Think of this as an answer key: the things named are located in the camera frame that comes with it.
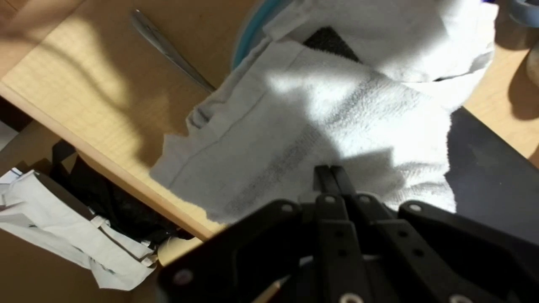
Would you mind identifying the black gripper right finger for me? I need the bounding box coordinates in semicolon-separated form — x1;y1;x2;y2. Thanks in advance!
332;166;355;195

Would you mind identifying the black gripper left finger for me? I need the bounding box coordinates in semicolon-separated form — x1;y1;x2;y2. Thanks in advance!
315;164;337;193

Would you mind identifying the white towel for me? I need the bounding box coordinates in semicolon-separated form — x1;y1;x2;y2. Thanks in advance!
152;0;499;221

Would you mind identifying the black mat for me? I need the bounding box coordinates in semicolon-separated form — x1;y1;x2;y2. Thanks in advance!
446;107;539;243

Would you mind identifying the crumpled white paper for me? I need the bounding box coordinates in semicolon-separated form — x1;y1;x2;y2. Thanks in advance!
0;169;155;290

